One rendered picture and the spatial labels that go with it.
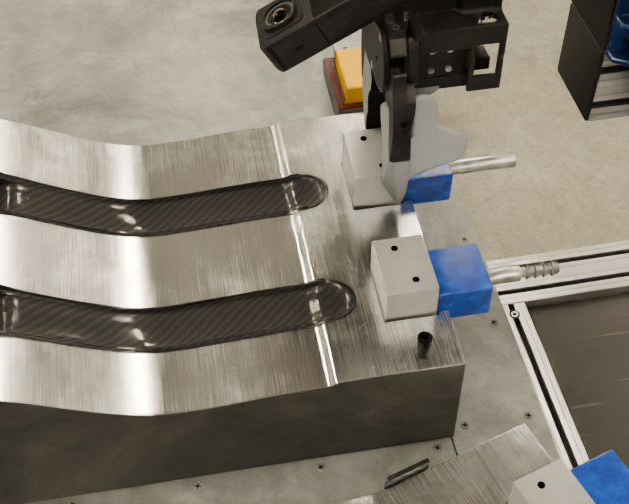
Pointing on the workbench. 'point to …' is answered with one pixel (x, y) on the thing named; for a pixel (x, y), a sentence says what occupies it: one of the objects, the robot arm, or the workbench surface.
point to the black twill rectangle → (407, 473)
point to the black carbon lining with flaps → (220, 326)
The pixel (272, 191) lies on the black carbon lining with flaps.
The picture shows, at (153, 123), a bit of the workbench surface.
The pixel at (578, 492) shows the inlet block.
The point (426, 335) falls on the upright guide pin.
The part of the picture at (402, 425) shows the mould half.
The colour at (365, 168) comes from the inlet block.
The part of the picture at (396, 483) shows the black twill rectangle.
